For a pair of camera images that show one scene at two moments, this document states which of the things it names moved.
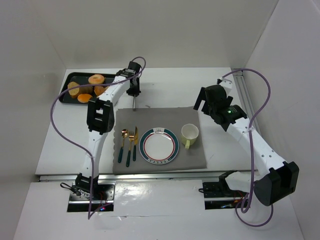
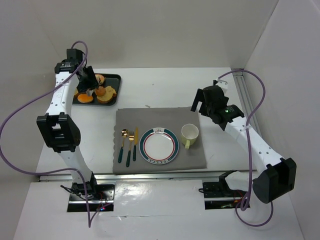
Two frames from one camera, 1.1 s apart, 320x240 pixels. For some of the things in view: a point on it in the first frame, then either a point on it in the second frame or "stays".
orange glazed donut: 96,79 stays
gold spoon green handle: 124,133 stays
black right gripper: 204,100 stays
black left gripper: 134,91 → 89,81
